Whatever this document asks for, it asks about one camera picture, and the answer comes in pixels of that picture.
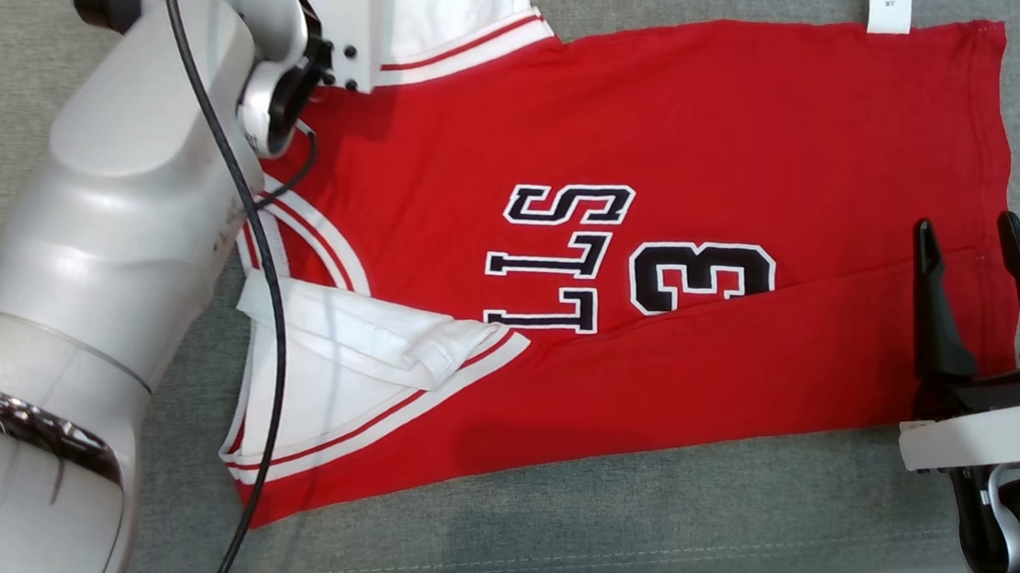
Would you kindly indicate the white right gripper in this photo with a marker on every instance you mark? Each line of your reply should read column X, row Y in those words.
column 996, row 431

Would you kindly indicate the red white basketball jersey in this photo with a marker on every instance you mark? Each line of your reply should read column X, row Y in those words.
column 718, row 129

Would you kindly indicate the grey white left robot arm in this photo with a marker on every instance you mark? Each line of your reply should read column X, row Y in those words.
column 87, row 268

